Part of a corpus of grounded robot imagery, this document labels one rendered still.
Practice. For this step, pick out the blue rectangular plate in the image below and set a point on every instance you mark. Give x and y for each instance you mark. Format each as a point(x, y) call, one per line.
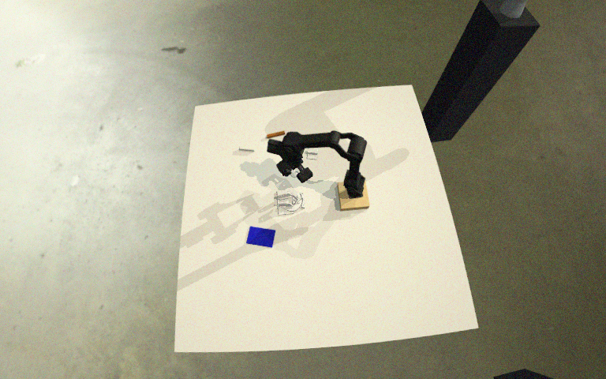
point(261, 237)

